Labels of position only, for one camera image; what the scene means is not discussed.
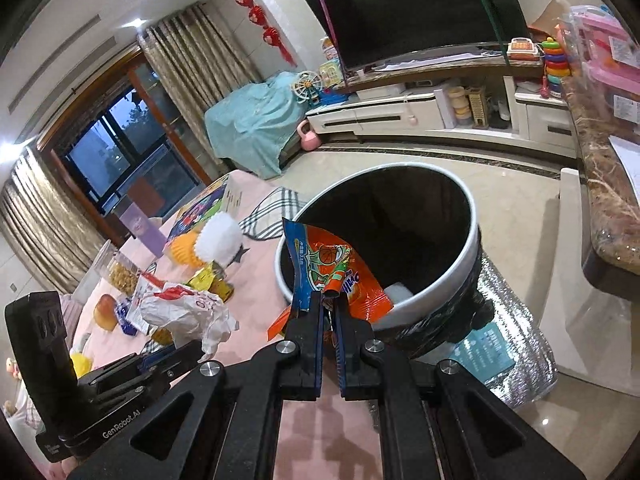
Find blue packet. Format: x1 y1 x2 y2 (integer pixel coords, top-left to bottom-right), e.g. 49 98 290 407
115 300 141 336

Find red hanging ornament string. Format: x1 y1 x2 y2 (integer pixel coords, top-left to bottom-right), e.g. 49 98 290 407
224 0 298 66

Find white ferris wheel toy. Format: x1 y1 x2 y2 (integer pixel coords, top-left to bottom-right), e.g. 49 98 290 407
291 71 323 106

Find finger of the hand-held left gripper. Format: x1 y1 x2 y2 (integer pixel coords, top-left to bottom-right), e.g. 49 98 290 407
75 353 176 393
165 341 203 388

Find orange snack wrapper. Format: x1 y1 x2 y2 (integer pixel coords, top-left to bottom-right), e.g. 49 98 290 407
267 217 396 343

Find white round waste bin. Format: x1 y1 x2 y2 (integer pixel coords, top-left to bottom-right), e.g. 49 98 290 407
275 162 483 361

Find yellow packet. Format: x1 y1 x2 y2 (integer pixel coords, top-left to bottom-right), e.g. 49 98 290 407
187 262 235 303

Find white paper sheet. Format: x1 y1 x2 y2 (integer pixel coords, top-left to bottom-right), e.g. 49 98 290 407
607 135 640 206

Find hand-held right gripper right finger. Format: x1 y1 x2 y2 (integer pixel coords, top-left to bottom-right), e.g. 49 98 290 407
332 297 588 480

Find brown cardboard piece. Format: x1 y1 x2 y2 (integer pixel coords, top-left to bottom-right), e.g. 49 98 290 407
530 0 576 36

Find beige patterned curtain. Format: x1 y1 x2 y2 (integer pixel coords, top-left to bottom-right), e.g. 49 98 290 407
0 147 108 293
137 4 263 111

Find white red paper wrapper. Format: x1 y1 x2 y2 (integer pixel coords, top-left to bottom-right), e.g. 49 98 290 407
140 282 240 363

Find black bin liner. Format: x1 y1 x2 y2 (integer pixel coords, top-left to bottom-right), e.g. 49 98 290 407
279 165 483 361

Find clear snack container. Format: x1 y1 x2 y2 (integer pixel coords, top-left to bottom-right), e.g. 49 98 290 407
92 240 143 293

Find purple box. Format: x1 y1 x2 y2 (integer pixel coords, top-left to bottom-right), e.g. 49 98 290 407
117 200 166 258

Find white red flat packet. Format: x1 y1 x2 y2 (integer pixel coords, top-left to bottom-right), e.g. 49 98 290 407
125 272 166 336

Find pink printed blanket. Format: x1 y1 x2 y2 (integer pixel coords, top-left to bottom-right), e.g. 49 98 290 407
45 170 381 480

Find brown marble counter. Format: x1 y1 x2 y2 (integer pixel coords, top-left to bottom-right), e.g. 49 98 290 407
560 77 640 296

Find round orange brown fruit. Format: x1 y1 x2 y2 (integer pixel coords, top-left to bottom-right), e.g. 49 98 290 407
94 294 118 332

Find white tv cabinet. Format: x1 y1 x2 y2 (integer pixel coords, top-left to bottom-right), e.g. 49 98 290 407
305 52 581 158

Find toy cash register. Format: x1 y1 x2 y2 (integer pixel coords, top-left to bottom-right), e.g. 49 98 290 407
506 37 543 66

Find black flat television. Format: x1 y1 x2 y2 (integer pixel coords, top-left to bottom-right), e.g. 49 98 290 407
300 0 531 73

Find teal covered furniture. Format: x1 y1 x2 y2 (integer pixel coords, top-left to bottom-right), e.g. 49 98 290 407
204 71 321 178

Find pink toy storage box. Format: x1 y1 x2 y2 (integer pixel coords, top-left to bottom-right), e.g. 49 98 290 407
572 7 633 61
587 45 640 106

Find silver insulated bag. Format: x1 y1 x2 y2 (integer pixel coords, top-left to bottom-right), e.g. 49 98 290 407
415 255 558 401

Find colourful cartoon box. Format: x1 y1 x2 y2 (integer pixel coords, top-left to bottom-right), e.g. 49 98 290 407
167 172 246 243

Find white scrap in bin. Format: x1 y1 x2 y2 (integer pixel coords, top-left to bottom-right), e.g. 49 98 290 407
382 282 413 306

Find stacked yellow containers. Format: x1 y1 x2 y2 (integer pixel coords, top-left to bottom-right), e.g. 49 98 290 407
447 86 473 123

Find orange foam fruit net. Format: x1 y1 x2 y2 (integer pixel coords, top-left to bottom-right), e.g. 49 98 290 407
167 230 208 267

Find wooden framed glass door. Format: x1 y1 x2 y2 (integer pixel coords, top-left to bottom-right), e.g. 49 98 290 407
37 42 213 216

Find rainbow stacking ring toy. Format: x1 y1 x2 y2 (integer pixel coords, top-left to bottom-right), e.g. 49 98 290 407
542 36 572 81

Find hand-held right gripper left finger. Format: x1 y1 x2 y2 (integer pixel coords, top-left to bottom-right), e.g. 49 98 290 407
65 292 326 480

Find wooden slatted holder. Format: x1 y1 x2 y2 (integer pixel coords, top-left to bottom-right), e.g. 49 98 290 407
465 86 488 128

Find pink kettlebell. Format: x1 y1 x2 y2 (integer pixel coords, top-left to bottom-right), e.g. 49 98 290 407
296 121 321 152

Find pastel toy playset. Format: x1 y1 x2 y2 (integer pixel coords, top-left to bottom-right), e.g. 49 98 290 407
320 35 346 86

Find clear storage box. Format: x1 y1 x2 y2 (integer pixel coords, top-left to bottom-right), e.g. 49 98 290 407
557 12 581 76

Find white flat device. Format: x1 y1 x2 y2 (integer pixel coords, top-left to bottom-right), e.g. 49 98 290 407
350 85 406 101

